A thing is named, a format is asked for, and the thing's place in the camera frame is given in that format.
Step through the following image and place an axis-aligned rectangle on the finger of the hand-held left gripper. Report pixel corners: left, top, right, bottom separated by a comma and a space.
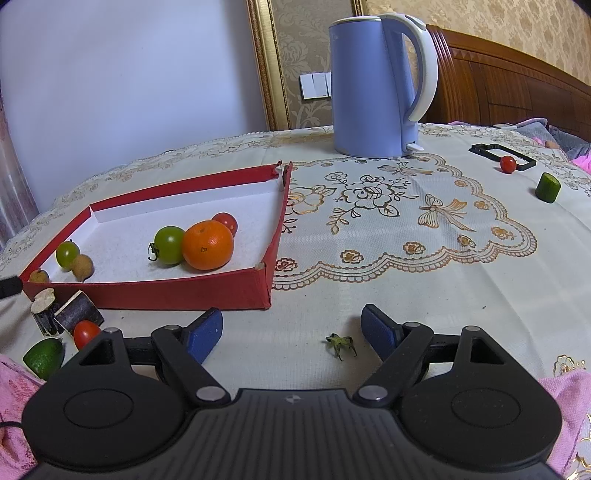
0, 275, 23, 300

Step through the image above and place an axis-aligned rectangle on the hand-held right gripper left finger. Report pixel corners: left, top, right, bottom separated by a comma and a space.
60, 308, 230, 407

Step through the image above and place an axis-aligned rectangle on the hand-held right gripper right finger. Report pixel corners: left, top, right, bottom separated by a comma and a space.
353, 304, 527, 407

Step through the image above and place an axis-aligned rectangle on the red shallow cardboard box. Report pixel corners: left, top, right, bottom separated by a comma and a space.
21, 161, 294, 311

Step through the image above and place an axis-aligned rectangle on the small green tomato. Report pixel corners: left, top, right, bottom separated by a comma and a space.
55, 240, 81, 270

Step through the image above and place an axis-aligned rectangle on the orange mandarin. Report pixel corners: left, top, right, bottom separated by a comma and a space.
181, 220, 235, 271

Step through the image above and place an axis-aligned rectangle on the large green tomato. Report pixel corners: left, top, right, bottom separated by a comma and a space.
148, 225, 187, 267

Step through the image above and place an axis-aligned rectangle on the dark sugarcane piece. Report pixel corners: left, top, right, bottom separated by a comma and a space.
54, 291, 105, 334
30, 288, 64, 336

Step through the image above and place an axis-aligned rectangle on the green tomato calyx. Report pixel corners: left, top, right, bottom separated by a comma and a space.
325, 335, 358, 362

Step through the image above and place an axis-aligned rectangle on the green oval fruit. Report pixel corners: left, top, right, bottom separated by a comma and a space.
23, 337, 64, 381

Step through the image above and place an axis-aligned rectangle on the cream embroidered tablecloth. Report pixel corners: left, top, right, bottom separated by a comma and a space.
0, 122, 591, 404

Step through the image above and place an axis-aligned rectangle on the pink cloth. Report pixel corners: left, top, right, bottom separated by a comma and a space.
0, 353, 45, 480
536, 369, 591, 480

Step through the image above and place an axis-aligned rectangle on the gold embroidered doily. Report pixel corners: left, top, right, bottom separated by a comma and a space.
271, 152, 539, 292

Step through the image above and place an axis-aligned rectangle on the green cucumber piece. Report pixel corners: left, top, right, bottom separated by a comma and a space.
536, 172, 562, 203

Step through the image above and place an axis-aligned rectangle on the blue electric kettle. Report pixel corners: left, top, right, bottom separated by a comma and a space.
329, 14, 439, 158

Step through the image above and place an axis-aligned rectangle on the grey bedding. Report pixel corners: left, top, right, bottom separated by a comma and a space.
516, 117, 591, 158

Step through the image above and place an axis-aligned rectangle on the wooden headboard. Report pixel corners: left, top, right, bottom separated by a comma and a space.
418, 25, 591, 134

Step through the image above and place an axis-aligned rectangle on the black rectangular frame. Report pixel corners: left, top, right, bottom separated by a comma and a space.
470, 143, 537, 173

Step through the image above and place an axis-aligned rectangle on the white wall switch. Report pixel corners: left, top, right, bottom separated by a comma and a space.
300, 71, 332, 99

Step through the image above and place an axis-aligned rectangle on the gold wall frame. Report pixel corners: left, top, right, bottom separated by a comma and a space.
247, 0, 370, 132

